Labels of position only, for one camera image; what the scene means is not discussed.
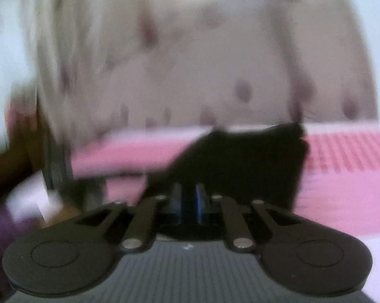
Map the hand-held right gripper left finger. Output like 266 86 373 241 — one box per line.
73 183 183 254

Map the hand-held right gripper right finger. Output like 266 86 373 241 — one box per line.
194 183 301 254

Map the black printed t-shirt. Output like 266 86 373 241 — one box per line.
145 122 311 241

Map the grey striped curtain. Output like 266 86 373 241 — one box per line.
41 123 75 193

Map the pink and white bed blanket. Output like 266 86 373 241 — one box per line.
5 101 380 303

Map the beige flower print curtain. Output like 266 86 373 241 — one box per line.
19 0 380 143

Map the brown wooden panel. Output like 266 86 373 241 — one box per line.
0 139 48 201

